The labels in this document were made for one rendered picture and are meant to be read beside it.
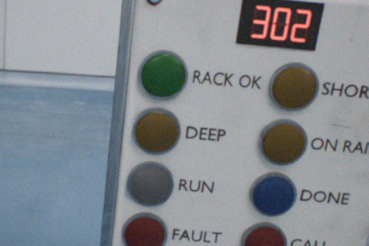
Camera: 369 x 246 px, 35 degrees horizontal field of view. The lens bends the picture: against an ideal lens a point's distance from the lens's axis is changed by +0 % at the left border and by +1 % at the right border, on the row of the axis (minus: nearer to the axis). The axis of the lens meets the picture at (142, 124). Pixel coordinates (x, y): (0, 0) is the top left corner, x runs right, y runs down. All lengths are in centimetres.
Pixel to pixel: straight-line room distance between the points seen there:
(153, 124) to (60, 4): 384
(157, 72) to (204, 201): 9
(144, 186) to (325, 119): 12
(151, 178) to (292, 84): 10
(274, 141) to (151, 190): 8
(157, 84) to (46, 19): 385
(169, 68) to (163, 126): 4
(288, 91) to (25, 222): 206
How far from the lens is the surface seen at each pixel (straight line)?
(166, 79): 35
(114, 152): 162
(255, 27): 36
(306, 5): 36
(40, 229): 232
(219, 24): 35
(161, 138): 36
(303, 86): 36
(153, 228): 38
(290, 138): 37
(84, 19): 420
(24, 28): 420
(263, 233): 40
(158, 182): 37
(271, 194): 38
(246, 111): 37
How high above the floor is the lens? 112
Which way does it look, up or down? 18 degrees down
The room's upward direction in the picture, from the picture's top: 6 degrees clockwise
